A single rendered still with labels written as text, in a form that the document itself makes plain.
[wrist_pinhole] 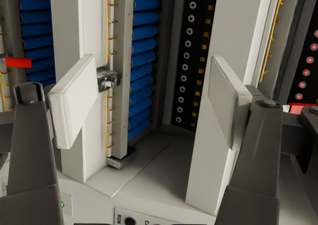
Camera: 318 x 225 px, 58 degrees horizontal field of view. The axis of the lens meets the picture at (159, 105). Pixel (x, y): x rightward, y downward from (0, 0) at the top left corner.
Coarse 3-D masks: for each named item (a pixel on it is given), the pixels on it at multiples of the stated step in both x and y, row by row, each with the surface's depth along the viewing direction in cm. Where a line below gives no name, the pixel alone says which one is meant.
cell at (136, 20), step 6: (138, 12) 40; (144, 12) 41; (150, 12) 43; (156, 12) 44; (138, 18) 40; (144, 18) 41; (150, 18) 42; (156, 18) 44; (138, 24) 40; (144, 24) 42
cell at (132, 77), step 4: (144, 64) 46; (148, 64) 46; (136, 68) 44; (140, 68) 44; (144, 68) 45; (148, 68) 46; (132, 72) 42; (136, 72) 43; (140, 72) 44; (144, 72) 45; (148, 72) 46; (132, 76) 42; (136, 76) 43; (140, 76) 44; (132, 80) 43
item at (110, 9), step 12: (108, 0) 36; (108, 12) 36; (108, 24) 37; (108, 36) 38; (108, 48) 38; (108, 60) 39; (108, 108) 42; (108, 120) 43; (108, 132) 43; (108, 144) 44; (108, 156) 45
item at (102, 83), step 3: (102, 81) 36; (105, 81) 37; (108, 81) 36; (111, 81) 36; (99, 84) 35; (102, 84) 36; (105, 84) 37; (108, 84) 36; (111, 84) 36; (99, 87) 35; (102, 87) 36; (99, 90) 35
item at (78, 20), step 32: (64, 0) 33; (96, 0) 34; (64, 32) 34; (96, 32) 36; (64, 64) 36; (96, 64) 37; (96, 128) 41; (64, 160) 43; (96, 160) 43; (128, 160) 47
